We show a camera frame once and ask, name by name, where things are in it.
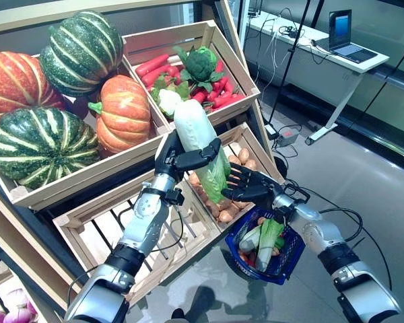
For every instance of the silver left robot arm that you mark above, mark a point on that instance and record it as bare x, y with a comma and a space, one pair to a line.
144, 218

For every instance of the green striped pumpkin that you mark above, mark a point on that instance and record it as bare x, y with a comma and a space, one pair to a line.
40, 148
84, 50

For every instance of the black tripod stand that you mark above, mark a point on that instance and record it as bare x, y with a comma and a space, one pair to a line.
292, 50

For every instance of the blue plastic shopping basket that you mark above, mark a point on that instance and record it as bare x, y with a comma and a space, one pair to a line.
294, 249

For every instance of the grey box red label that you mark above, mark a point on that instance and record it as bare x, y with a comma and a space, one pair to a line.
287, 138

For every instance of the large orange ribbed pumpkin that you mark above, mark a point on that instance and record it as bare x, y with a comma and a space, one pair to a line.
17, 84

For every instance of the white cauliflower with leaves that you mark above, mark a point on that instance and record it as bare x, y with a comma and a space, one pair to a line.
168, 101

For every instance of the small orange pumpkin green stem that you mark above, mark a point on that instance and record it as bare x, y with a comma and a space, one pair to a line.
124, 114

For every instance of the white power adapter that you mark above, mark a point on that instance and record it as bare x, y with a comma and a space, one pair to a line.
271, 131

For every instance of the green bell pepper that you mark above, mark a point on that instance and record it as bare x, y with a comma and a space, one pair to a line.
279, 243

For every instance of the open laptop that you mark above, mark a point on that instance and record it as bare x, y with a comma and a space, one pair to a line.
340, 30

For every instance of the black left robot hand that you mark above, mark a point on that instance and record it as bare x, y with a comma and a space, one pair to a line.
168, 158

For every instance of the black router with antennas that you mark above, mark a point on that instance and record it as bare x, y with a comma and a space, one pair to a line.
254, 12

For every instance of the white desk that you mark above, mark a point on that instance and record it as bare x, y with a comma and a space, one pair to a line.
306, 77

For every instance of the small orange round vegetable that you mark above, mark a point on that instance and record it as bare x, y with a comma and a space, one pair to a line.
262, 220

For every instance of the green broccoli head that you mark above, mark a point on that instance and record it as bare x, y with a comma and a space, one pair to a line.
200, 64

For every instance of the black round base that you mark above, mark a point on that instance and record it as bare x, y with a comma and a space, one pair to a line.
281, 166

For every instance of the tall wooden display shelf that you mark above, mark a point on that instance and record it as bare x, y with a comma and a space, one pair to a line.
54, 18

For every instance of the red carrot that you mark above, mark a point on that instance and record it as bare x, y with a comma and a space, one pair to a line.
219, 65
155, 75
198, 97
229, 101
151, 65

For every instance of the wide wooden crate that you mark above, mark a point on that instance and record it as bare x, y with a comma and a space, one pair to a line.
87, 176

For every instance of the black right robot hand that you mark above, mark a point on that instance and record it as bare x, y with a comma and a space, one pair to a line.
259, 190

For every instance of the napa cabbage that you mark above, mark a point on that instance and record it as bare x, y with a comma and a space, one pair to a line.
250, 239
266, 242
192, 128

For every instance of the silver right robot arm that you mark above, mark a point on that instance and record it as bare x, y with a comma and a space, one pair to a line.
323, 232

